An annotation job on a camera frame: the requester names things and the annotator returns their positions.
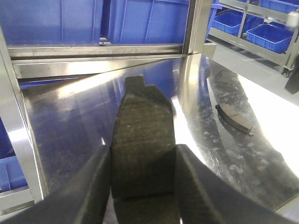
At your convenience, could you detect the steel rack frame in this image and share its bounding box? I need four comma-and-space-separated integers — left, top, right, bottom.
0, 0, 212, 220

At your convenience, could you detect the blue plastic bin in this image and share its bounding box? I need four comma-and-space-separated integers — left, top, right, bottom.
102, 0, 190, 44
0, 0, 104, 45

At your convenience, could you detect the blue plastic bin left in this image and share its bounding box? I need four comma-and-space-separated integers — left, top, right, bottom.
0, 0, 104, 45

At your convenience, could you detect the blue plastic bin right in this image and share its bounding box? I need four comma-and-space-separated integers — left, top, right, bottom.
102, 0, 190, 44

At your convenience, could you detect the grey brake pad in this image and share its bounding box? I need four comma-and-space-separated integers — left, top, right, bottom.
215, 103, 253, 136
111, 76, 180, 224

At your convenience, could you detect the blue bin on cart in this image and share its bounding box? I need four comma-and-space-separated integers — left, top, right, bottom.
246, 24, 293, 54

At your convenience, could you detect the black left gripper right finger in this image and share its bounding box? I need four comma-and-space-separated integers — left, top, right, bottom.
175, 144, 292, 224

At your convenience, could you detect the steel cart with casters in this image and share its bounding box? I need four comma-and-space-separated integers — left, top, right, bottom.
209, 0, 299, 77

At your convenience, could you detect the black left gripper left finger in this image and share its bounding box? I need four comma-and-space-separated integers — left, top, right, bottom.
3, 146, 111, 224

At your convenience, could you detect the blue bin under table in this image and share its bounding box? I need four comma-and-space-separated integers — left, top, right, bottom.
0, 120, 27, 193

